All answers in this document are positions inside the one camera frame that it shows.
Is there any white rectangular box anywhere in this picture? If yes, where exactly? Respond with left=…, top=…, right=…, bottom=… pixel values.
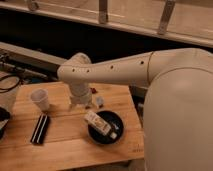
left=84, top=111, right=117, bottom=139

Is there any small blue white object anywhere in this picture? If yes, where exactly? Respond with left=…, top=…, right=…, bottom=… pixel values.
left=96, top=96, right=104, bottom=108

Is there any black cable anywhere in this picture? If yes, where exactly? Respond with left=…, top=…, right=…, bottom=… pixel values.
left=0, top=74, right=22, bottom=94

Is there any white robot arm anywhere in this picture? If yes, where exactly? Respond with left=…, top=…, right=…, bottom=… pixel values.
left=57, top=48, right=213, bottom=171

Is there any metal rail with brackets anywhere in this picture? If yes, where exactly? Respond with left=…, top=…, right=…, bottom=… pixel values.
left=0, top=0, right=213, bottom=48

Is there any black striped eraser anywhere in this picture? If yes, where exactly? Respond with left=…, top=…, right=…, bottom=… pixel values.
left=30, top=115, right=50, bottom=145

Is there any black round plate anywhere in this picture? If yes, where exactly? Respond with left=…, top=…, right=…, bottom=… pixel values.
left=88, top=110, right=124, bottom=144

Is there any dark object at left edge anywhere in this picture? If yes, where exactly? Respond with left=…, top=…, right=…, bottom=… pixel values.
left=0, top=107, right=10, bottom=139

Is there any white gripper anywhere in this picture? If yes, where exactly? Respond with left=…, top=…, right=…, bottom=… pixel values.
left=69, top=83, right=92, bottom=109

